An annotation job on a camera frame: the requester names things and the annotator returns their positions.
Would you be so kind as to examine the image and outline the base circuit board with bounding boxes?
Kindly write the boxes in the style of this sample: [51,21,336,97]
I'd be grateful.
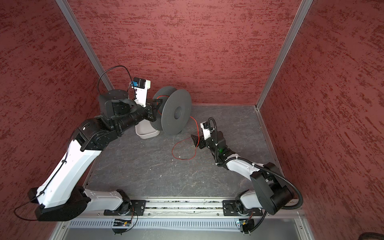
[112,219,132,235]
[236,219,255,234]

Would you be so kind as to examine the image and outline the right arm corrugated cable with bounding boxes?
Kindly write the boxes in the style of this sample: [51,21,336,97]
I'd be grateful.
[206,116,304,235]

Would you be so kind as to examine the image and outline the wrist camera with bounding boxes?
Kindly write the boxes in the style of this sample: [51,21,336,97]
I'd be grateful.
[200,121,214,140]
[132,77,151,108]

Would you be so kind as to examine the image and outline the aluminium corner post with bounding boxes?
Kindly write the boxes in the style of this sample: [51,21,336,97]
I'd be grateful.
[55,0,104,75]
[256,0,313,111]

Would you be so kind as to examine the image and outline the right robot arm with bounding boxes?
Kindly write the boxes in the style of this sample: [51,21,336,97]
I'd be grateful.
[191,131,303,216]

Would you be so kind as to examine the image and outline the left aluminium corner post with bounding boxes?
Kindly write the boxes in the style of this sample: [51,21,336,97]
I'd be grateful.
[55,0,104,75]

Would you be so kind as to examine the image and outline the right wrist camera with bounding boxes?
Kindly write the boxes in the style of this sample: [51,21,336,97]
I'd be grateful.
[200,121,214,140]

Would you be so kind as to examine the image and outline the left base circuit board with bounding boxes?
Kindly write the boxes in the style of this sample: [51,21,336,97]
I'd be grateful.
[112,219,132,235]

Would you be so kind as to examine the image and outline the right base circuit board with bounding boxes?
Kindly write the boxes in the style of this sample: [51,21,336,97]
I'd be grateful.
[236,219,255,234]

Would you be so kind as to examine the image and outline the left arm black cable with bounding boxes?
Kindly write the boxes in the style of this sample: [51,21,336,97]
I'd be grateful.
[13,65,136,222]

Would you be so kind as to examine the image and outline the black cable spool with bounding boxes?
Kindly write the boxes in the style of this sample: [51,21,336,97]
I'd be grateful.
[151,86,192,136]

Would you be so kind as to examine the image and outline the right aluminium corner post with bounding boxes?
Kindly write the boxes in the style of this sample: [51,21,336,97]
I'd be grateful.
[256,0,313,111]

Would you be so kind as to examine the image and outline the white plastic tray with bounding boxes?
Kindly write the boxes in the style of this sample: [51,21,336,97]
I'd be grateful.
[135,120,160,140]

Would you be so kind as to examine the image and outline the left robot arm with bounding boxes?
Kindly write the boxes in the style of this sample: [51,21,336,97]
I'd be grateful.
[28,90,163,222]

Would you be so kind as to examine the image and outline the red cable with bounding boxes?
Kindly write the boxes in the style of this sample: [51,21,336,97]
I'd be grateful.
[157,95,201,161]

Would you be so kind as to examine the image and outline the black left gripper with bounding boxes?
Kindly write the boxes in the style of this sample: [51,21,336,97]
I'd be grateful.
[114,97,162,133]

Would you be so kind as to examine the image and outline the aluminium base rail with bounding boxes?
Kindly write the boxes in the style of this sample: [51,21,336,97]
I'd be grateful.
[56,198,305,235]

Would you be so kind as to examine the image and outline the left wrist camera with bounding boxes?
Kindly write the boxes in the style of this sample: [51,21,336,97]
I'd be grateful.
[132,77,151,108]

